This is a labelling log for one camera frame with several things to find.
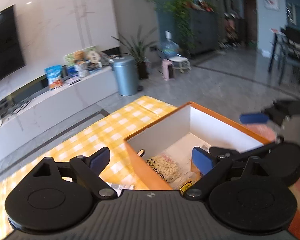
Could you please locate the grey blue trash bin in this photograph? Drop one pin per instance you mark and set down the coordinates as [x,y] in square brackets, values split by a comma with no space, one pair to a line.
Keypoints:
[126,75]

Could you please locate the yellow star snack bag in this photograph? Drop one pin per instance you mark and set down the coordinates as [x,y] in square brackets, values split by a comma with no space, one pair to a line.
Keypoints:
[184,181]

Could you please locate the white snack packet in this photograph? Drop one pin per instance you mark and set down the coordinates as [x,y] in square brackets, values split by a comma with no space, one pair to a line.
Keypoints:
[118,188]

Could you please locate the brown teddy bear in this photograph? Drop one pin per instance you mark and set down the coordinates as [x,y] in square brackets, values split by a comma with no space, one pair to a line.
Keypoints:
[79,57]

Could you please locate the white round stool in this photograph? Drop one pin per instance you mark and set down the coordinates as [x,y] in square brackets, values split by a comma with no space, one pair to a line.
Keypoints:
[180,63]

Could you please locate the orange cardboard box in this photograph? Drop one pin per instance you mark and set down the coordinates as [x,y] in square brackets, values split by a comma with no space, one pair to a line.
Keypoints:
[248,203]

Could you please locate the black wall television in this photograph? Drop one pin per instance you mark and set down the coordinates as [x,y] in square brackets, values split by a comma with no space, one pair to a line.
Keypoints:
[11,56]

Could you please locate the dark dining chair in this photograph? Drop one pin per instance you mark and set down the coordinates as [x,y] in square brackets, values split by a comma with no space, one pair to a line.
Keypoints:
[286,46]

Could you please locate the blue water jug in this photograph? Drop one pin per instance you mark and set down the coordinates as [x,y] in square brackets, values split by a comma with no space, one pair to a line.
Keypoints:
[169,48]

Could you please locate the yellow checkered tablecloth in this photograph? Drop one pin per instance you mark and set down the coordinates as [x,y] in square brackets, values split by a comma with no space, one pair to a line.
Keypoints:
[108,132]

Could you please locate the hanging ivy plant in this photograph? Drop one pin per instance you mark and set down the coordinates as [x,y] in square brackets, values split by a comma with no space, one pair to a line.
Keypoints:
[180,9]

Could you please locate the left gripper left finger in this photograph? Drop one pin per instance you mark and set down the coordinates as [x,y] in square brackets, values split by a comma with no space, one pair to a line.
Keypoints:
[87,171]

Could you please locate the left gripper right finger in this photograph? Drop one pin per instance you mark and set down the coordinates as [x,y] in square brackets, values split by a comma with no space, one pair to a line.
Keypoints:
[213,171]

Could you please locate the tall green potted plant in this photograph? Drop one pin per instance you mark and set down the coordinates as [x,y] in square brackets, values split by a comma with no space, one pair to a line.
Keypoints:
[137,47]

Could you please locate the pink small heater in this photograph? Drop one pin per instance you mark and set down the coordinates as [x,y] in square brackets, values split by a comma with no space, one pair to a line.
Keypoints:
[168,72]

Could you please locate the dark grey drawer cabinet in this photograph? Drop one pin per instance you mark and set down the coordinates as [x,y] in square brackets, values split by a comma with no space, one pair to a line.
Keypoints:
[204,26]

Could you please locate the clear peanut bag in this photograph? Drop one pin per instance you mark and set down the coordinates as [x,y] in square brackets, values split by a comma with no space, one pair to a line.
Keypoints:
[164,166]

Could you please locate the white tv cabinet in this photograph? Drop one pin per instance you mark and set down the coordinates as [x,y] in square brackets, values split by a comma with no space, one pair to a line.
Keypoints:
[52,107]

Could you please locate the blue snack bag on cabinet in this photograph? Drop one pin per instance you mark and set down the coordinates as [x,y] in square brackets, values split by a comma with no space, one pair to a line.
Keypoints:
[54,76]

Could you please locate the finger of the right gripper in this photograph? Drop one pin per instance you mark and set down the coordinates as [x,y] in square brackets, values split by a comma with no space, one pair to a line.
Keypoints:
[254,118]
[261,152]

